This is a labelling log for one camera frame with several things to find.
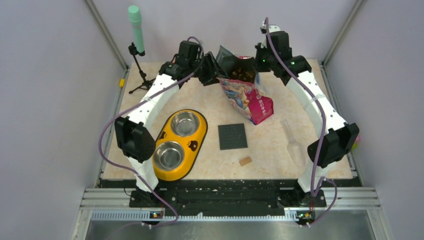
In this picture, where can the clear plastic scoop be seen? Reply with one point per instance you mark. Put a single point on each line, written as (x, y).
(293, 147)

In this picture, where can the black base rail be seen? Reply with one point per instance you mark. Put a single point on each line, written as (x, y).
(239, 197)

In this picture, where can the pink green toy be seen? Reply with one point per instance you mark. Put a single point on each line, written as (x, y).
(356, 142)

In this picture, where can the pink pet food bag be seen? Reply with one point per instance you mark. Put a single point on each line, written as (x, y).
(241, 84)

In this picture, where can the yellow double pet bowl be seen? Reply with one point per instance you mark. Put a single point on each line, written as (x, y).
(178, 144)

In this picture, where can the dark grey square baseplate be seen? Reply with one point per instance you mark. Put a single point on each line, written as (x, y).
(232, 136)

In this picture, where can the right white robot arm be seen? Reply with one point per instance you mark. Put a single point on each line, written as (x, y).
(336, 137)

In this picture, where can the green microphone on tripod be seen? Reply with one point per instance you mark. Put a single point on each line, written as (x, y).
(137, 47)

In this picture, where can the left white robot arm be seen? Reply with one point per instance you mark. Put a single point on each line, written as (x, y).
(132, 127)

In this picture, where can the small wooden block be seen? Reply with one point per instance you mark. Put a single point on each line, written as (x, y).
(245, 161)

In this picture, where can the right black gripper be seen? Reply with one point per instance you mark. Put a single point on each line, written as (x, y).
(259, 50)

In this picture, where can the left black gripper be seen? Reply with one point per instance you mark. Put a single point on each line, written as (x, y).
(214, 71)

